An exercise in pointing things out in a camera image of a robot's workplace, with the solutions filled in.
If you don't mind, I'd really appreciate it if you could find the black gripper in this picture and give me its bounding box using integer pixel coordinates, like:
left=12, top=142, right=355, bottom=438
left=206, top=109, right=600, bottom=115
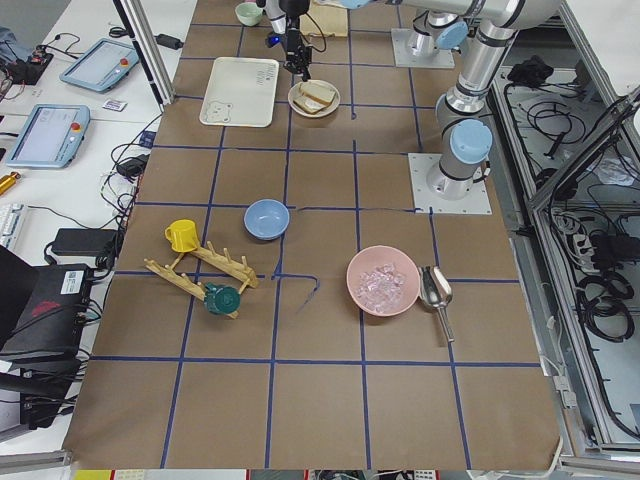
left=283, top=28, right=312, bottom=82

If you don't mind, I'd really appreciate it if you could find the cream round plate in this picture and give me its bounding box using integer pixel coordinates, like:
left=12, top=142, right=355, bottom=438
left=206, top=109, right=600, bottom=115
left=288, top=80, right=340, bottom=118

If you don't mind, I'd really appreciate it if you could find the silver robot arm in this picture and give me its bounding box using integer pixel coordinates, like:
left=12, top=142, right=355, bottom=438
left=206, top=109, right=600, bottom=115
left=407, top=1, right=559, bottom=201
left=407, top=9, right=469, bottom=57

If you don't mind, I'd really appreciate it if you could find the wooden cutting board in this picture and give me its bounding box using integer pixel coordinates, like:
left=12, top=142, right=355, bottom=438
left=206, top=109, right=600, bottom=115
left=301, top=0, right=348, bottom=37

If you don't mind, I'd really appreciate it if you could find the cream bear tray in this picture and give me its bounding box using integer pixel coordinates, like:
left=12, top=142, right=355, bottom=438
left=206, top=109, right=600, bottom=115
left=199, top=57, right=279, bottom=128

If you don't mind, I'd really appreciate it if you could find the light green bowl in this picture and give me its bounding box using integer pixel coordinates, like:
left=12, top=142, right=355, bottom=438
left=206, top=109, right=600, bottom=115
left=235, top=2, right=263, bottom=27

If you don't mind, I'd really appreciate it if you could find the blue bowl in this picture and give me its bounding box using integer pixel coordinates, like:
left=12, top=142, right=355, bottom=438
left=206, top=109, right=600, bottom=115
left=244, top=199, right=290, bottom=241

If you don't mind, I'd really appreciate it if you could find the yellow mug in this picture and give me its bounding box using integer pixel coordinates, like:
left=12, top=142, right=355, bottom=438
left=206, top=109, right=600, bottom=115
left=164, top=219, right=200, bottom=253

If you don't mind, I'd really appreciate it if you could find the teach pendant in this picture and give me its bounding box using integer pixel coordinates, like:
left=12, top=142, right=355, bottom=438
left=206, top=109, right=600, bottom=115
left=59, top=38, right=139, bottom=92
left=6, top=104, right=91, bottom=169

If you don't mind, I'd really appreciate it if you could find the wooden dish rack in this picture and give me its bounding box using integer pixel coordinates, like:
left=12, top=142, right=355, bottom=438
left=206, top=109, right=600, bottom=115
left=143, top=240, right=260, bottom=320

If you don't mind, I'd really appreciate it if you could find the pink bowl with ice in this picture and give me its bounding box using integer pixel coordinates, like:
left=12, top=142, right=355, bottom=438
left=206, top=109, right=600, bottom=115
left=346, top=245, right=420, bottom=317

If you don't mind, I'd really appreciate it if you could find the dark green mug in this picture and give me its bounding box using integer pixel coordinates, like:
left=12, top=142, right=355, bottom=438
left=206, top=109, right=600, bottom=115
left=203, top=282, right=241, bottom=315

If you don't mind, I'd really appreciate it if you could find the metal scoop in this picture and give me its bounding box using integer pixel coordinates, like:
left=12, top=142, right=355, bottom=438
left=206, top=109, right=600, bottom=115
left=419, top=266, right=455, bottom=343

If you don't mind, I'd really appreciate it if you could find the black power adapter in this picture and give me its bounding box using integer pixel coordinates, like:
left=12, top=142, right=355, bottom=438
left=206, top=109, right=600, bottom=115
left=51, top=228, right=116, bottom=258

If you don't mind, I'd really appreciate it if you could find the black laptop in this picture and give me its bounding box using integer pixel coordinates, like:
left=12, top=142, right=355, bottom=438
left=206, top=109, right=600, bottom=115
left=1, top=248, right=93, bottom=363

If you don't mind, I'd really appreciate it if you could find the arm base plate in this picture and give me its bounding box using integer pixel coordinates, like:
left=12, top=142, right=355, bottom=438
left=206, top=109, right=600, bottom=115
left=408, top=153, right=492, bottom=215
left=391, top=29, right=455, bottom=70

